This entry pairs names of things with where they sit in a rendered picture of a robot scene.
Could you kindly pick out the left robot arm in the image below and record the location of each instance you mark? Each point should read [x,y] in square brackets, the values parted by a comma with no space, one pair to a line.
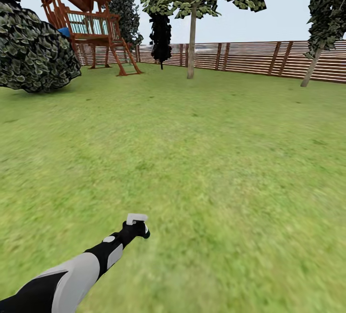
[62,288]

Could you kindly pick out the bush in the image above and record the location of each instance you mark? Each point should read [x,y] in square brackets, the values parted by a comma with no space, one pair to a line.
[34,56]

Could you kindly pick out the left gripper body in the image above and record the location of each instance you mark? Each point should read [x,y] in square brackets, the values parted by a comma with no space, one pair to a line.
[137,229]

